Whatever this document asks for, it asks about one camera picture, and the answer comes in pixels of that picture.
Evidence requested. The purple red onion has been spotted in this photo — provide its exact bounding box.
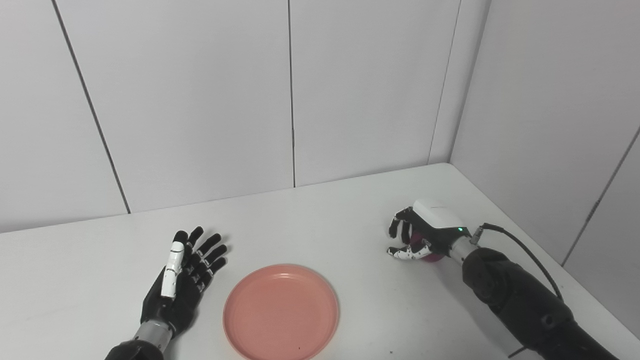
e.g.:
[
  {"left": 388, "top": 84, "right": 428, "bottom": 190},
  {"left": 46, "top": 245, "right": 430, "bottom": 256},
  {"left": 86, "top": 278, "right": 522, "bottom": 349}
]
[{"left": 409, "top": 232, "right": 445, "bottom": 263}]

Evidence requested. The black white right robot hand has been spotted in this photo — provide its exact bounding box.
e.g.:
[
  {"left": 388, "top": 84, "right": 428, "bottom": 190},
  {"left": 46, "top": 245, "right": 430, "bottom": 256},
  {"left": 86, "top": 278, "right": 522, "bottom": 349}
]
[{"left": 386, "top": 198, "right": 472, "bottom": 262}]

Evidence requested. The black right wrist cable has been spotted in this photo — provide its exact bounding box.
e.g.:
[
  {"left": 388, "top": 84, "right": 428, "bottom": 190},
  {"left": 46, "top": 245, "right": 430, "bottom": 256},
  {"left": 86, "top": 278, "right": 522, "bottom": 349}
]
[{"left": 469, "top": 222, "right": 565, "bottom": 358}]

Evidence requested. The pink round plate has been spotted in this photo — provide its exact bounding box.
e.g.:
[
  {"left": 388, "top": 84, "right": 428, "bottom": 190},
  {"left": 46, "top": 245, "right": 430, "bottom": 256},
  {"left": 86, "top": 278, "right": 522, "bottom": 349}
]
[{"left": 222, "top": 264, "right": 340, "bottom": 360}]

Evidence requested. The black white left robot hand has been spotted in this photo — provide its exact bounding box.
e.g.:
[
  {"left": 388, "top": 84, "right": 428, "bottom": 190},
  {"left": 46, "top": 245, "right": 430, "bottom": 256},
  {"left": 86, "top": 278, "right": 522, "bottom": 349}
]
[{"left": 140, "top": 226, "right": 229, "bottom": 339}]

